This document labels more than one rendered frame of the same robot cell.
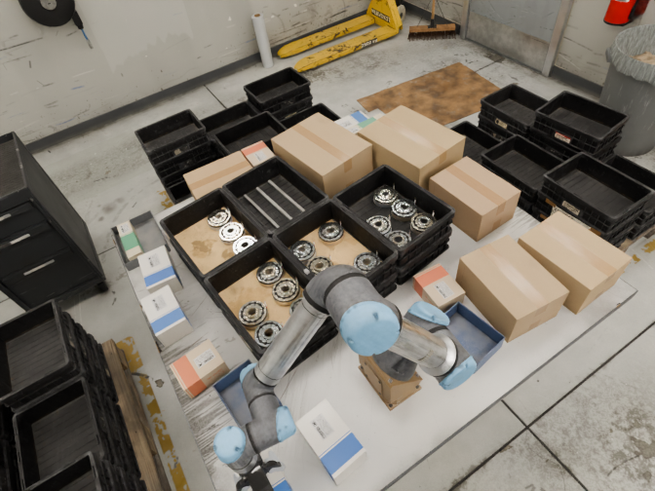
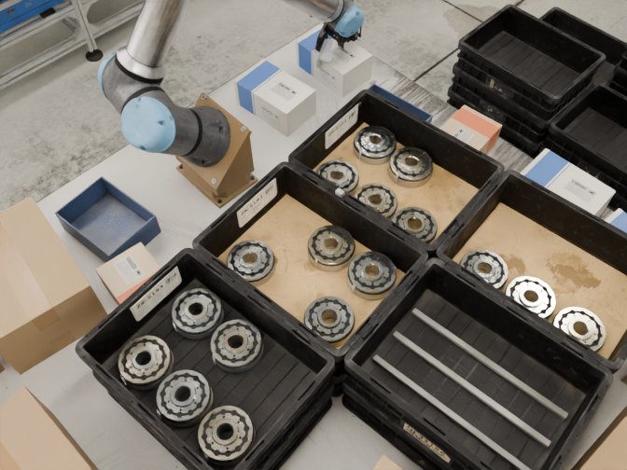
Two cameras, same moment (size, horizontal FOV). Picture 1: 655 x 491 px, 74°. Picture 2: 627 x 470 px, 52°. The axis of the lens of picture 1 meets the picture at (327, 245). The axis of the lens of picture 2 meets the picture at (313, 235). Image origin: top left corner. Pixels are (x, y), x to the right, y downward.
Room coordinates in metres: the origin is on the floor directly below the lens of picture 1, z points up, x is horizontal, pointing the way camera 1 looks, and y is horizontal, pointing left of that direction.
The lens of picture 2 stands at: (1.73, -0.24, 2.03)
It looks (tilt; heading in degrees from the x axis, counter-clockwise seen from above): 56 degrees down; 161
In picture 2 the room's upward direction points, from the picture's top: 1 degrees counter-clockwise
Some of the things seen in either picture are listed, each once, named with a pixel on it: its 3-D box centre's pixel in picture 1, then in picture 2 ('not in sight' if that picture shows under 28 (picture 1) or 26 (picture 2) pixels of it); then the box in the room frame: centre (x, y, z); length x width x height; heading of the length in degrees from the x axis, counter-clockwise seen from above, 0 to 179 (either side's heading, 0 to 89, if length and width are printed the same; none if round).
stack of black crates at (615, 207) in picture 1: (582, 214); not in sight; (1.44, -1.35, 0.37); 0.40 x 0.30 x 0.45; 25
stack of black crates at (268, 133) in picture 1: (258, 161); not in sight; (2.36, 0.36, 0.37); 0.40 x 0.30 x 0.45; 115
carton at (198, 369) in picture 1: (200, 368); (464, 141); (0.75, 0.52, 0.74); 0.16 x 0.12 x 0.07; 121
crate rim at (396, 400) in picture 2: (274, 193); (476, 369); (1.40, 0.18, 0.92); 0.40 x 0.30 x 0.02; 31
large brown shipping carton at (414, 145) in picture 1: (408, 151); not in sight; (1.66, -0.47, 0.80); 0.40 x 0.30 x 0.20; 32
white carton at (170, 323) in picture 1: (167, 315); (561, 193); (0.99, 0.67, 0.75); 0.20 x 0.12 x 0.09; 26
